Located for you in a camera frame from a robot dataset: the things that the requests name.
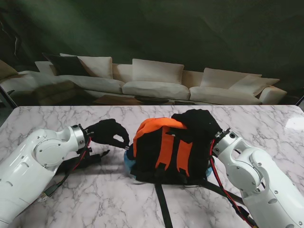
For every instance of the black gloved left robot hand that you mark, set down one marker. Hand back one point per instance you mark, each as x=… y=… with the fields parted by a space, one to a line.
x=104 y=133

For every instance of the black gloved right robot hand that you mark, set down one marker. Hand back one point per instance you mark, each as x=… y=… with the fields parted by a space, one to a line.
x=202 y=126

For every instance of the orange and blue backpack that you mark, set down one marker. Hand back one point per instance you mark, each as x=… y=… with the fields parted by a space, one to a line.
x=147 y=154

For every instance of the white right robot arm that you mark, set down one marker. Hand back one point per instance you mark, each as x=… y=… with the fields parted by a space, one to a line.
x=261 y=178

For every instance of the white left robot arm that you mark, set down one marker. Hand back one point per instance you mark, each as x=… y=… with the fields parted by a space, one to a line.
x=35 y=154

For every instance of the brown coffee table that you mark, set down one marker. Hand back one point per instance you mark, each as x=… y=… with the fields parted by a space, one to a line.
x=111 y=99

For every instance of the cream sofa cushion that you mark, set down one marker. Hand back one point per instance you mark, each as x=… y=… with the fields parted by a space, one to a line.
x=42 y=66
x=156 y=71
x=97 y=66
x=223 y=78
x=256 y=84

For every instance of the cream sofa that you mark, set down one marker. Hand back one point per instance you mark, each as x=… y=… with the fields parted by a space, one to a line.
x=154 y=89

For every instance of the dark brown cushion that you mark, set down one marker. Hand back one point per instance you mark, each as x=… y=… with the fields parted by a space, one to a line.
x=66 y=66

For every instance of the black stand leg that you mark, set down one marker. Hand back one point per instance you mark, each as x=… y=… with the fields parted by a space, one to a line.
x=8 y=97
x=300 y=99

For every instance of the tan armchair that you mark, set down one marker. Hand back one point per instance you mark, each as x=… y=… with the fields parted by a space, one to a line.
x=6 y=70

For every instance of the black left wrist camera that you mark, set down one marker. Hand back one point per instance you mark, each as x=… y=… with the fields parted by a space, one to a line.
x=88 y=152

